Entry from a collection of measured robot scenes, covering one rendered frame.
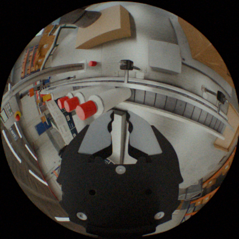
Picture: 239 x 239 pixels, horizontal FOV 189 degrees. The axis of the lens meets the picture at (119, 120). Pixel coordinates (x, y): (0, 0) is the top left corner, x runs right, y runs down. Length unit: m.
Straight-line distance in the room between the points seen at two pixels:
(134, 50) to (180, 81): 0.22
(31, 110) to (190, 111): 8.23
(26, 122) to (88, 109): 8.22
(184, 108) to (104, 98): 0.26
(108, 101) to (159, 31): 0.38
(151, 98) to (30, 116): 8.17
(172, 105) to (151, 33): 0.32
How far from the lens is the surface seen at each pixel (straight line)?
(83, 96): 0.22
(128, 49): 0.39
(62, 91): 0.55
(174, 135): 0.42
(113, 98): 0.21
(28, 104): 8.07
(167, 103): 0.29
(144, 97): 0.30
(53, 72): 0.47
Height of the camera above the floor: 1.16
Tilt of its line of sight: 48 degrees down
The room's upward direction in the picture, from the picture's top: 133 degrees counter-clockwise
